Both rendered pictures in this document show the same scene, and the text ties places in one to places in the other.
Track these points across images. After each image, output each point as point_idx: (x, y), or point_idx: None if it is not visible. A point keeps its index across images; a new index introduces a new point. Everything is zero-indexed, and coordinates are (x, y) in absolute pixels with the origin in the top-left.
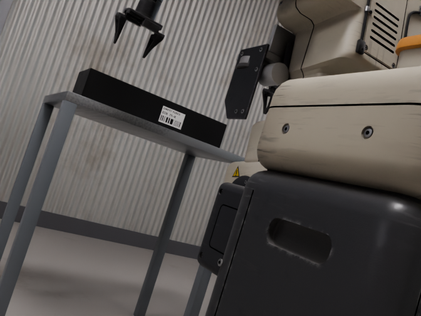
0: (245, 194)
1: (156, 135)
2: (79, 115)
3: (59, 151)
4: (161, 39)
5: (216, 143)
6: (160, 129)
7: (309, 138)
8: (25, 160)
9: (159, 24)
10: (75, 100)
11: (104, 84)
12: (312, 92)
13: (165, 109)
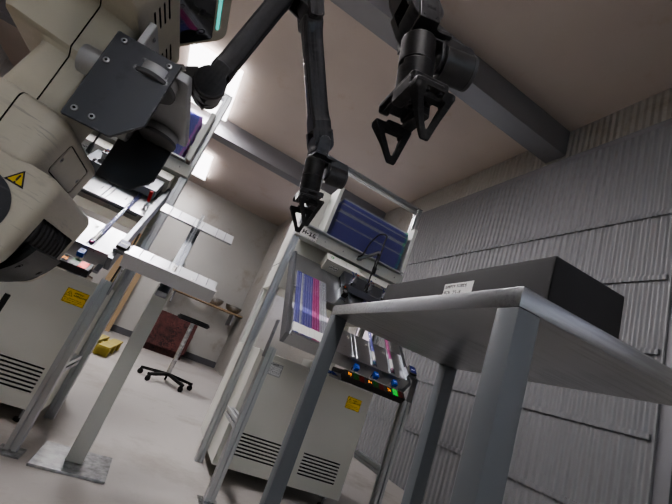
0: None
1: (418, 326)
2: (464, 366)
3: (315, 366)
4: (300, 198)
5: None
6: (385, 305)
7: None
8: (420, 437)
9: (300, 188)
10: (335, 311)
11: (394, 294)
12: None
13: (447, 288)
